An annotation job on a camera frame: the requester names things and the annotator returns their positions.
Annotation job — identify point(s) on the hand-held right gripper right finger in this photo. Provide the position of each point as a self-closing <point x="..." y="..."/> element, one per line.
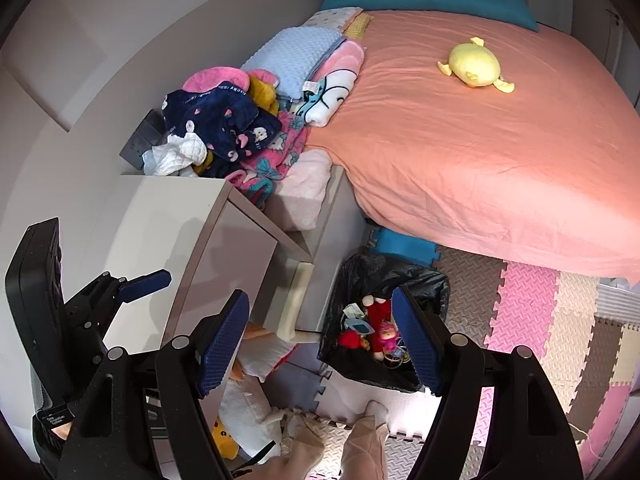
<point x="415" y="340"/>

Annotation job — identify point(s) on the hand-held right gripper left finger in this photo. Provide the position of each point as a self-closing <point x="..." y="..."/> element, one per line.
<point x="222" y="345"/>

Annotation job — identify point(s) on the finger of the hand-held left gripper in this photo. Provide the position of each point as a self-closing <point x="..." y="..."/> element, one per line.
<point x="147" y="282"/>

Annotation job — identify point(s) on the pink doll toy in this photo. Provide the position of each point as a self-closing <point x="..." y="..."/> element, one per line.
<point x="386" y="336"/>

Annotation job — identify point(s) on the blue grey toy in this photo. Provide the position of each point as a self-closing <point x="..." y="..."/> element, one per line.
<point x="361" y="327"/>

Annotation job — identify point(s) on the black bag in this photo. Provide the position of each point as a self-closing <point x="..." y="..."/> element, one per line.
<point x="360" y="275"/>

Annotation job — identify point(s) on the red white cloth toy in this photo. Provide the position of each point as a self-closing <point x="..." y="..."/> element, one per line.
<point x="378" y="308"/>

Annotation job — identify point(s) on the white paper scrap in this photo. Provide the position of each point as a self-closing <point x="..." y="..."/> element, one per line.
<point x="352" y="310"/>

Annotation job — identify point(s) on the white plush toy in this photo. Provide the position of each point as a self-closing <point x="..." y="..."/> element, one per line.
<point x="250" y="410"/>

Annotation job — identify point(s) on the white nightstand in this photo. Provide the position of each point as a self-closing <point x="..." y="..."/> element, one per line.
<point x="165" y="210"/>

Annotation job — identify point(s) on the yellow plush toy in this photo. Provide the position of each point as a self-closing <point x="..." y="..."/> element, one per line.
<point x="224" y="440"/>

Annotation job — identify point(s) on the foam puzzle floor mat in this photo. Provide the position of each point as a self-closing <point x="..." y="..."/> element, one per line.
<point x="525" y="310"/>

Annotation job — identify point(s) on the person's right leg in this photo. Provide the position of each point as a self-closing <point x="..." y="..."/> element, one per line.
<point x="362" y="450"/>

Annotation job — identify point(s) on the person's leg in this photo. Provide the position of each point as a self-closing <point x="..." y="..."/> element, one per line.
<point x="362" y="450"/>
<point x="295" y="450"/>

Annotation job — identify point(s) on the person's left leg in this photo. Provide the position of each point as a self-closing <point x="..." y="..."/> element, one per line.
<point x="295" y="450"/>

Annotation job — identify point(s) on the white quilted cloth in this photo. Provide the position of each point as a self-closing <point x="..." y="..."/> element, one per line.
<point x="175" y="155"/>

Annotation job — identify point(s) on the grey bedside shelf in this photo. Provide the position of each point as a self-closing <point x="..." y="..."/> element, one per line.
<point x="340" y="220"/>

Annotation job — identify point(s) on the black box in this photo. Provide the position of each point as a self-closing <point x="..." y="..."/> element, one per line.
<point x="142" y="137"/>

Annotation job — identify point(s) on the light pink fleece towel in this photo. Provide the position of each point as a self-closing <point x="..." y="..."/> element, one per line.
<point x="305" y="185"/>

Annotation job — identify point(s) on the pink floral blanket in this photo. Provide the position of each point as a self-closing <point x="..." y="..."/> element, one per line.
<point x="280" y="155"/>

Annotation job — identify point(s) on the bed with pink sheet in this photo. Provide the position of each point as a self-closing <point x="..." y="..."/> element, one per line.
<point x="475" y="160"/>

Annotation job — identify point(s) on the pale grey ribbed mat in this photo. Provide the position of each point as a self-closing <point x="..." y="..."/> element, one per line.
<point x="617" y="305"/>

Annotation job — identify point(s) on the pink fleece garment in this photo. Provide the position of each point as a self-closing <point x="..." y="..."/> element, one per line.
<point x="215" y="79"/>

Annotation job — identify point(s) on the mustard yellow garment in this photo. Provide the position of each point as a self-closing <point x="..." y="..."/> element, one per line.
<point x="265" y="92"/>

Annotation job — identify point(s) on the light blue dotted blanket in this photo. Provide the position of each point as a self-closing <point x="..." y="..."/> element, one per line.
<point x="295" y="55"/>

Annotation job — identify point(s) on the pink white cartoon blanket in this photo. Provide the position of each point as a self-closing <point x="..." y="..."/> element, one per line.
<point x="335" y="80"/>

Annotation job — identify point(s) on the yellow plush turtle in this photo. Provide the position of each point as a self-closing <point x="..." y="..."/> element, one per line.
<point x="472" y="65"/>

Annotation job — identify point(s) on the yellow checked cloth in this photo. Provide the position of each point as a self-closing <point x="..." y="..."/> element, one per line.
<point x="359" y="26"/>

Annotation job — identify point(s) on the white patterned pillow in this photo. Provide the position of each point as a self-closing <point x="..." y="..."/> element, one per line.
<point x="332" y="17"/>

